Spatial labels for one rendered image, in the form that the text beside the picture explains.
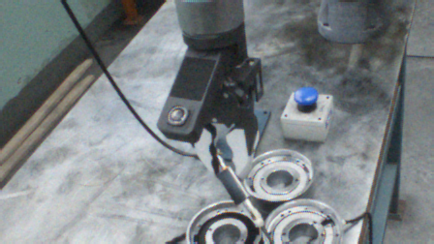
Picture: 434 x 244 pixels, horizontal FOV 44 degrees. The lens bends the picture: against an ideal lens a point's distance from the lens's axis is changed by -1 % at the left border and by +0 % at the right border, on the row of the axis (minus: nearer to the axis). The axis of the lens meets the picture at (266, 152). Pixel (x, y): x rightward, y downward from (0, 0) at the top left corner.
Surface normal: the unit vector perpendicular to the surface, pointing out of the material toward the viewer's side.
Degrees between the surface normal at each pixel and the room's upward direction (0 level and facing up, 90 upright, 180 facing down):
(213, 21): 84
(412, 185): 0
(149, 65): 0
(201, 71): 23
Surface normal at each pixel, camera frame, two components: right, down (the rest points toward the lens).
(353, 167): -0.13, -0.72
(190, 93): -0.22, -0.40
